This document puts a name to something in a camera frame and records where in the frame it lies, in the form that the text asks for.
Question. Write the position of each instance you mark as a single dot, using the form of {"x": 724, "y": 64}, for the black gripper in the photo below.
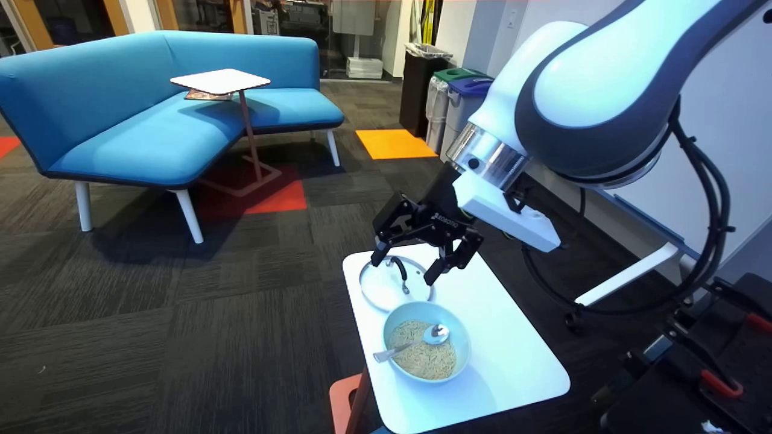
{"x": 419, "y": 221}

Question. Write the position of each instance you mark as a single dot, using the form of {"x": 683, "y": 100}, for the white side table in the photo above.
{"x": 225, "y": 83}
{"x": 504, "y": 363}

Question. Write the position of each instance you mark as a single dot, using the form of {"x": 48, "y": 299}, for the light blue bowl of rice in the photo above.
{"x": 425, "y": 363}

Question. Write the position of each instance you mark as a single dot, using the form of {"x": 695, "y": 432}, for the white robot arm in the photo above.
{"x": 595, "y": 105}

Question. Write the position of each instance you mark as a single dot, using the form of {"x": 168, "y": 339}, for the red handled clamp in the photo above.
{"x": 726, "y": 357}

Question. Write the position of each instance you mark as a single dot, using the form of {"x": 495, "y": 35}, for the white whiteboard stand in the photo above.
{"x": 726, "y": 105}

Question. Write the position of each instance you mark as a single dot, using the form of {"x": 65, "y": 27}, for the blue corner sofa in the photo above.
{"x": 110, "y": 112}

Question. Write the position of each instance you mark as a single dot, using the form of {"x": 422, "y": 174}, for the far white side table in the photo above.
{"x": 225, "y": 83}

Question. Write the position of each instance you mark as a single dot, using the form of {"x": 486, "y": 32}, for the silver metal spoon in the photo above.
{"x": 432, "y": 337}

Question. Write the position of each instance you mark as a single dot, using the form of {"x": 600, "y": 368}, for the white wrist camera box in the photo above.
{"x": 486, "y": 200}

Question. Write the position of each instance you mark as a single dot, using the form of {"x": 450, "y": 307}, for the black trash bin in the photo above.
{"x": 420, "y": 64}

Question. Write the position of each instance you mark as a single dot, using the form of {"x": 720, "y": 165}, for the glass pot lid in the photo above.
{"x": 392, "y": 282}

